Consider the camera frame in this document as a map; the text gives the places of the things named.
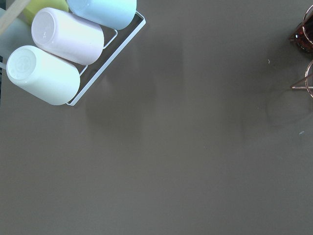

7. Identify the tea bottle rack left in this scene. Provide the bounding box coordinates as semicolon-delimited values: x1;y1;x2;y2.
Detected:
289;18;313;53

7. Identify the white cup rack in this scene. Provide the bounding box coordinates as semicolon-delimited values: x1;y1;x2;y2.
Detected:
0;0;147;106

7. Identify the pink cup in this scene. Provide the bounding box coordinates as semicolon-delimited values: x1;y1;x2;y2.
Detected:
31;7;104;66

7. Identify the blue cup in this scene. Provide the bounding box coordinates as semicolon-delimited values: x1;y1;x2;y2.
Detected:
67;0;137;30

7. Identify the white cup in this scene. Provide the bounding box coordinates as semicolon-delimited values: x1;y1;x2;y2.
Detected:
6;46;80;105

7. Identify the yellow cup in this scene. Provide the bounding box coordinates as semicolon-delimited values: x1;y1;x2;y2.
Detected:
23;0;69;24

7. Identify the copper wire bottle rack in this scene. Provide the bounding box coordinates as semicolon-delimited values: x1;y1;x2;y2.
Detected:
290;5;313;97

